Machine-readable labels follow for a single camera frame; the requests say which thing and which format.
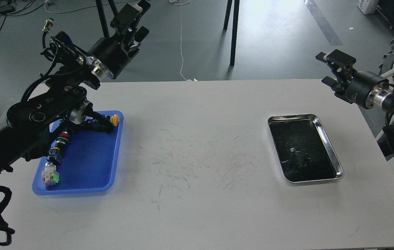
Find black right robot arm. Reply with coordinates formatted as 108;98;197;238
316;50;394;156

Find blue plastic tray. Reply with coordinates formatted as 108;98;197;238
32;110;124;195

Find white floor cable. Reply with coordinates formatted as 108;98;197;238
168;0;197;82

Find blue black switch base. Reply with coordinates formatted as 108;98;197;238
47;143;66;166

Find yellow push button switch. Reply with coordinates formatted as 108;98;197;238
92;114;119;127

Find black tripod legs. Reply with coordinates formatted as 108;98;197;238
223;0;240;67
95;0;118;38

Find black tripod legs right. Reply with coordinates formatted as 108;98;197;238
223;0;240;67

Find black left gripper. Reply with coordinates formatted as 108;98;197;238
87;0;151;81

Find black tripod legs left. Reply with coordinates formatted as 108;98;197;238
95;0;118;38

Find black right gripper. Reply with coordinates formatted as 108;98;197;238
316;49;390;109

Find green push button switch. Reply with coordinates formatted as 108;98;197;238
57;137;69;144

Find silver metal tray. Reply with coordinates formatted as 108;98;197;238
268;114;344;185

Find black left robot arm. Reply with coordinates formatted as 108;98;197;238
0;0;151;246

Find white cardboard box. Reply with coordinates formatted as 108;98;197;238
357;0;379;15

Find red push button switch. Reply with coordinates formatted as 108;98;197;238
58;131;70;141

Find white green switch block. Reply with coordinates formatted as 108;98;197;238
41;162;59;186

